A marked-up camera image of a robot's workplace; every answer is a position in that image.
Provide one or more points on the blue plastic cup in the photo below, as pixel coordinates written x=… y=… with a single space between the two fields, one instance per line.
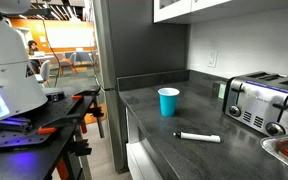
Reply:
x=168 y=100

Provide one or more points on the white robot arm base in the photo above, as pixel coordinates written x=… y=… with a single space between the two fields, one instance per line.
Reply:
x=19 y=89

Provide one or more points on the stainless steel refrigerator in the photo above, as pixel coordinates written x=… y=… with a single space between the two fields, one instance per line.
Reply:
x=134 y=52

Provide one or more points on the white marker with black cap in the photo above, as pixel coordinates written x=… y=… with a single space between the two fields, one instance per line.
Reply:
x=190 y=136

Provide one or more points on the orange black clamp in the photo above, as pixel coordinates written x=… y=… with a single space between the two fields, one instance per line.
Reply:
x=76 y=119

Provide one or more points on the small green black box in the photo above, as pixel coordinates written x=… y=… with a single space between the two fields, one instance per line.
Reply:
x=218 y=89

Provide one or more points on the white lower cabinet drawer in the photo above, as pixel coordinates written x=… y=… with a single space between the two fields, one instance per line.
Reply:
x=139 y=162

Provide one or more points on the white upper cabinet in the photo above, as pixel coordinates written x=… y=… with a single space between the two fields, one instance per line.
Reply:
x=195 y=11

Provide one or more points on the grey office chair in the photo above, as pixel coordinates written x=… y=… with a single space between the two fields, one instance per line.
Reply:
x=44 y=74

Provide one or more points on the black perforated robot stand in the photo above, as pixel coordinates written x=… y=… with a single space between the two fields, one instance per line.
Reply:
x=27 y=155

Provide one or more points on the silver four-slot toaster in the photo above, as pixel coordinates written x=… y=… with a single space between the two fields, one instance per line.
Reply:
x=258 y=100

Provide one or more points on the white wall outlet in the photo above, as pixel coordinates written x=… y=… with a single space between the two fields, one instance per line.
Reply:
x=212 y=61

